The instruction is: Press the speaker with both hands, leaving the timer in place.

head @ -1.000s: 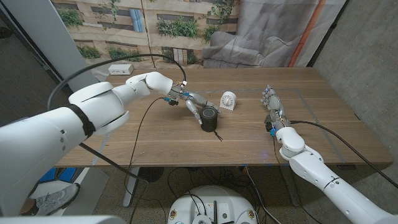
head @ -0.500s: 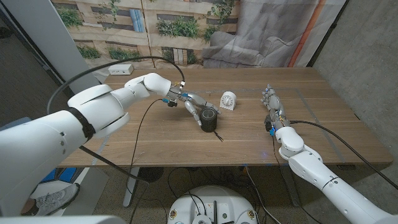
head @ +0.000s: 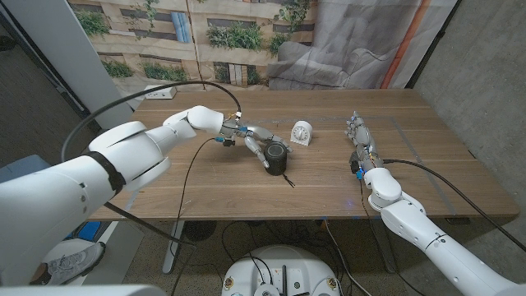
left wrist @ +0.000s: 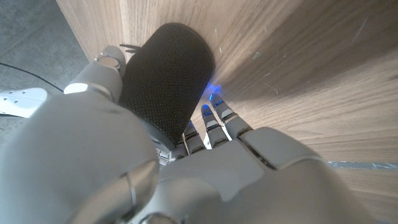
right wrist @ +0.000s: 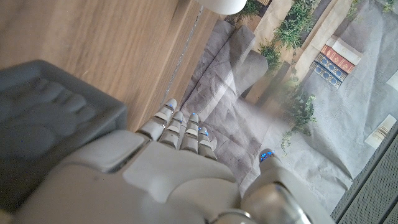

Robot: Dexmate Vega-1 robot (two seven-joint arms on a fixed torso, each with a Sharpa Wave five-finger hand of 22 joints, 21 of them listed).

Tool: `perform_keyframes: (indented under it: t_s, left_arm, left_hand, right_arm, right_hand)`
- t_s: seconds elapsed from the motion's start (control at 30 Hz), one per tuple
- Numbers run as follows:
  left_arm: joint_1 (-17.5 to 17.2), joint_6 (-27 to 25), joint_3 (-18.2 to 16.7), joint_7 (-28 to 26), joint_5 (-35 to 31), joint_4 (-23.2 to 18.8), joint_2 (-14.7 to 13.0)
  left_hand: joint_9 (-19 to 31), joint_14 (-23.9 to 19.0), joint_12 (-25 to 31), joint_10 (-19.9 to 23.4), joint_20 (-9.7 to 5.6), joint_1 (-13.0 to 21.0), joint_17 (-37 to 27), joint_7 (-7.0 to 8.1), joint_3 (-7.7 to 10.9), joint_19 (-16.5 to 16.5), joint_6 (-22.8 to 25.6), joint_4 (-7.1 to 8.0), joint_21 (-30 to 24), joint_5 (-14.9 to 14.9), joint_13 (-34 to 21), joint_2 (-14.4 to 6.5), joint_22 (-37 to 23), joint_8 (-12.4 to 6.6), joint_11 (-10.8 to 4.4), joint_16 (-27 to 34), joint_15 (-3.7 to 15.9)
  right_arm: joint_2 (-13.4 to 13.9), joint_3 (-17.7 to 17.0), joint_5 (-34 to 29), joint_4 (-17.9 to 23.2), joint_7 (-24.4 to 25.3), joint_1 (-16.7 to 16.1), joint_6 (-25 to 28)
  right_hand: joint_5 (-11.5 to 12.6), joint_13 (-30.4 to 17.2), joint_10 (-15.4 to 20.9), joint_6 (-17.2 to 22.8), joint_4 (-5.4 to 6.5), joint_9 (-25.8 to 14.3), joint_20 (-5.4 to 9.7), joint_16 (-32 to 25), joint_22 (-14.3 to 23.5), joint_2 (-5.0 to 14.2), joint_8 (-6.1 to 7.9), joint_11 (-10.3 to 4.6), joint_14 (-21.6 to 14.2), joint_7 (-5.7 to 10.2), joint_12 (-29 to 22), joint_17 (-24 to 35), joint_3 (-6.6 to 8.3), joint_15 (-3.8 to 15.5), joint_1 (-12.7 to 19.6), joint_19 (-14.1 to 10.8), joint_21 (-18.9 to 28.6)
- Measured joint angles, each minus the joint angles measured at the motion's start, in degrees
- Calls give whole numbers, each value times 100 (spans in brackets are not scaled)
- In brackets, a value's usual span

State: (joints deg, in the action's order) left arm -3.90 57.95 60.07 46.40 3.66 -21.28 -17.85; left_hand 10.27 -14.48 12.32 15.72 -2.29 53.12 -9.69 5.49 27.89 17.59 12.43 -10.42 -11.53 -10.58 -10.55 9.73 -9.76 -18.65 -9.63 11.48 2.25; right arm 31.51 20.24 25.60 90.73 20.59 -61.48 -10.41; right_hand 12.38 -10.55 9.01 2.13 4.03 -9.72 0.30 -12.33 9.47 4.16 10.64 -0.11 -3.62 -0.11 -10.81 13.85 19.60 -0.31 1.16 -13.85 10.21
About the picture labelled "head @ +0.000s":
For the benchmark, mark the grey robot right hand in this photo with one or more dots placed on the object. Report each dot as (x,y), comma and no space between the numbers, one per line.
(363,137)

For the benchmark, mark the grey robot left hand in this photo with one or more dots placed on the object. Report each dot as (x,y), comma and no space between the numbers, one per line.
(255,132)

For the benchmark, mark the black cylindrical speaker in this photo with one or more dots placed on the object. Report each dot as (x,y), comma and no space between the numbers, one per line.
(276,160)

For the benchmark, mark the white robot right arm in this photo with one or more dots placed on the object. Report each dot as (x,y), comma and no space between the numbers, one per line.
(431,238)

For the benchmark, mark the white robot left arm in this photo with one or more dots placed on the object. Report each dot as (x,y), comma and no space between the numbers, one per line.
(123,156)

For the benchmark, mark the white kitchen timer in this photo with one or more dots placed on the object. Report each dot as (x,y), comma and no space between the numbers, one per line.
(301,133)

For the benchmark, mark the printed building backdrop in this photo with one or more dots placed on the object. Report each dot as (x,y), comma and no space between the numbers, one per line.
(246,41)

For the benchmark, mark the white power strip box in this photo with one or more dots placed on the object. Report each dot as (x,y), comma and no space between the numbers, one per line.
(162,93)

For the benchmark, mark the grey table leg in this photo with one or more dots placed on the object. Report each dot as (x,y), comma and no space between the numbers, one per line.
(172,259)
(384,246)

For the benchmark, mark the white robot torso base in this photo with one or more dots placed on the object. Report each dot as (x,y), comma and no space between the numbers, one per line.
(283,263)

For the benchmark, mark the blue fabric item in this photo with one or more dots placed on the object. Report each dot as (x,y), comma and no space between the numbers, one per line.
(89,230)

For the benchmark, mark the white partition panel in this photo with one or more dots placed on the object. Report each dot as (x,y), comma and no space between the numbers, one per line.
(74,53)

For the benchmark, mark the grey sneaker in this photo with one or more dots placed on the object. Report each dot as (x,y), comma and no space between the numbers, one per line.
(78,263)

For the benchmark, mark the white robot chest edge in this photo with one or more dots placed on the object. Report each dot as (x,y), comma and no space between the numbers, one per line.
(82,291)

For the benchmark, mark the blue plastic bin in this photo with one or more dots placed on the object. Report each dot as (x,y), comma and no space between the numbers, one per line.
(20,168)

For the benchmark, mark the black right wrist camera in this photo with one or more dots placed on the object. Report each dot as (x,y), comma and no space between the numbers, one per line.
(355,162)

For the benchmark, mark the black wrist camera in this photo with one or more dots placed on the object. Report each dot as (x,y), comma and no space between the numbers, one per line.
(355,162)
(228,142)

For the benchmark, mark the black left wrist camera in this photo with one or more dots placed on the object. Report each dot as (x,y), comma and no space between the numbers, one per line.
(228,142)

